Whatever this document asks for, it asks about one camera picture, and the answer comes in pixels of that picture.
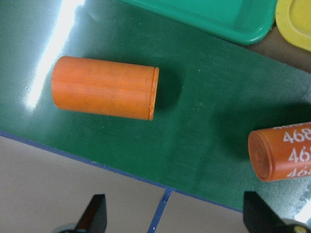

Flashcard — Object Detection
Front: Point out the orange 4680 battery cylinder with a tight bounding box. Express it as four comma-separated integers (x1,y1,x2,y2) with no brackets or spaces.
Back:
247,122,311,182

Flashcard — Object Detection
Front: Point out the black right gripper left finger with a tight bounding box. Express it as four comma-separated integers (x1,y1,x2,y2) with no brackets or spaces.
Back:
53,194,107,233

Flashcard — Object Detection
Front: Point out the plain orange cylinder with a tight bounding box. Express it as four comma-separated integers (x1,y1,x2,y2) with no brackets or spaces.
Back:
51,56,159,120

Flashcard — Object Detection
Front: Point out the green conveyor belt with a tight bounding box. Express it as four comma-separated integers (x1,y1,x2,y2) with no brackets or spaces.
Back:
0,0,311,223

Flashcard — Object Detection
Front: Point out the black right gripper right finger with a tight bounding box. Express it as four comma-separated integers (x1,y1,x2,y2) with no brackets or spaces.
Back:
242,191,311,233

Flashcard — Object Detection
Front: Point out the yellow plastic tray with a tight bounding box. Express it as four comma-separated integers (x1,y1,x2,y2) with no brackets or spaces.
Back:
275,0,311,51

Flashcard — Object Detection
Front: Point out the green plastic tray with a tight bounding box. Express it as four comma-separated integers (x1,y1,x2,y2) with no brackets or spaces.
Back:
127,0,277,46

